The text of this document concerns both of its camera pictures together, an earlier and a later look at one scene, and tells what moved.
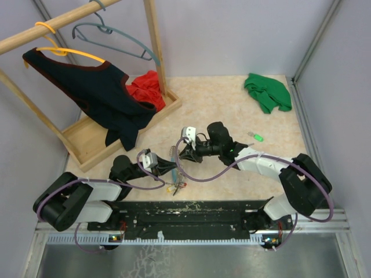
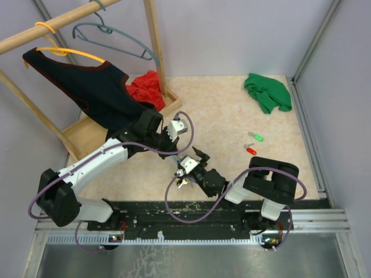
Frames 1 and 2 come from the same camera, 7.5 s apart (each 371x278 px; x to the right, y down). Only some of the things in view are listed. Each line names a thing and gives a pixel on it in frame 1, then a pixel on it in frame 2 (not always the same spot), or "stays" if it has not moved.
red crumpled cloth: (146, 88) stays
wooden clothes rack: (85, 142) stays
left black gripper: (163, 167) -> (171, 146)
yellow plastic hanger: (60, 51) stays
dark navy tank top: (101, 88) stays
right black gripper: (186, 153) -> (204, 157)
